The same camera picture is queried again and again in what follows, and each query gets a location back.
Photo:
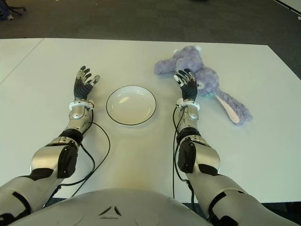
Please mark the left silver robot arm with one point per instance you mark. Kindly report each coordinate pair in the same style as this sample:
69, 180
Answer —
47, 157

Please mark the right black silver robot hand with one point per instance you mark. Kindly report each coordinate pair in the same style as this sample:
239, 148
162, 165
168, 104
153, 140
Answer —
189, 90

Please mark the silver robot torso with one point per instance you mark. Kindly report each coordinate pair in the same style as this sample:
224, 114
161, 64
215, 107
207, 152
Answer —
113, 209

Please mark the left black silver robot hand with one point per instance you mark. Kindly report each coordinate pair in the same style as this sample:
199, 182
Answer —
82, 89

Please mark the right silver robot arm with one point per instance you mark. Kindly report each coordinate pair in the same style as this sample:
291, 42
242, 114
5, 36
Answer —
207, 155

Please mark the white plate with black rim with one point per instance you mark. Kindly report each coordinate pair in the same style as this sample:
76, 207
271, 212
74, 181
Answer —
131, 104

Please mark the black office chair base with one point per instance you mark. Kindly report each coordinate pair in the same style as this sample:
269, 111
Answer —
16, 8

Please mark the purple plush bunny doll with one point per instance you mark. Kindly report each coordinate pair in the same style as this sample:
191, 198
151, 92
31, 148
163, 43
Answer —
209, 77

